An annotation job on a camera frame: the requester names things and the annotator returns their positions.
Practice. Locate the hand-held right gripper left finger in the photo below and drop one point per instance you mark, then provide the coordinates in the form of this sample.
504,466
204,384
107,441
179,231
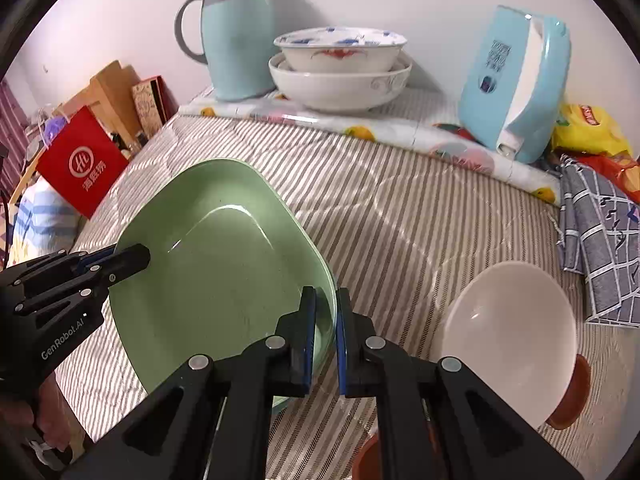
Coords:
307,345

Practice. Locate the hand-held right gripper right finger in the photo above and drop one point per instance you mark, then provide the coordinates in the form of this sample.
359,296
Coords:
342,347

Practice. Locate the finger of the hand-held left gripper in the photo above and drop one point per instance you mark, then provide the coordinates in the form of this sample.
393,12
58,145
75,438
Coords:
95,258
125,262

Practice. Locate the green square plate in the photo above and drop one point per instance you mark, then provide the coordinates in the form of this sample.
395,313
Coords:
210,260
280,401

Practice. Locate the small brown bowl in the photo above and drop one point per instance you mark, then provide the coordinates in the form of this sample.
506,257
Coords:
577,385
365,460

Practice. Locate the plain white bowl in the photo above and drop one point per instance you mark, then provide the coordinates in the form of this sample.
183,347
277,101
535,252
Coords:
505,340

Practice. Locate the person's left hand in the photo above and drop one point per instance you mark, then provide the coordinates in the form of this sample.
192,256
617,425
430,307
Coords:
50,410

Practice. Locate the blue striped cloth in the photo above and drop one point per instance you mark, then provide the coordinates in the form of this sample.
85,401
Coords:
40,215

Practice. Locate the red paper bag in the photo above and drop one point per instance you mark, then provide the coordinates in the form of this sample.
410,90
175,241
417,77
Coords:
80,170

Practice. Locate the striped grey blanket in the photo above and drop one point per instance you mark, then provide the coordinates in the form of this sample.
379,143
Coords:
400,240

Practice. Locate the purple striped curtain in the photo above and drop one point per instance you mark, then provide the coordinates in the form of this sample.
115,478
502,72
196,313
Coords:
10,125

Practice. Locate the brown patterned book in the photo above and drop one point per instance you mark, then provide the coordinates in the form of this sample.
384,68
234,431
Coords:
150,105

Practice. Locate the wooden cutting board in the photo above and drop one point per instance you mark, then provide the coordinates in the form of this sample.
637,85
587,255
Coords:
117,95

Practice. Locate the fruit print mat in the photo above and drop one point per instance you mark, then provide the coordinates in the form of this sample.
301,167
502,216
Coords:
400,132

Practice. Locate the light blue thermos jug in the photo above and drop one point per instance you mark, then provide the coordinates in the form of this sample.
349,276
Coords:
235,45

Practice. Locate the large white bowl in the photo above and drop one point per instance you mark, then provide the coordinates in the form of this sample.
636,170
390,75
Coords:
340,90

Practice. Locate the grey checked cloth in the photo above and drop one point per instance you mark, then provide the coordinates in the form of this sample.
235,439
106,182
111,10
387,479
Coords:
595,240

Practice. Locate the light blue electric kettle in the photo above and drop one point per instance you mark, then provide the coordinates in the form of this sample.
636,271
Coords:
490,105

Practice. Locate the blue and red patterned bowl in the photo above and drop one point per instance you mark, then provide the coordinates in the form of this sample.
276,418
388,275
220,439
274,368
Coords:
340,57

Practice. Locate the yellow chips bag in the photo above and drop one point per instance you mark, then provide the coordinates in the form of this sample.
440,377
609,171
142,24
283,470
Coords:
590,135

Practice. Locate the red snack bag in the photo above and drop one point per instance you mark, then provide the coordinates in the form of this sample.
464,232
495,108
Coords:
625,172

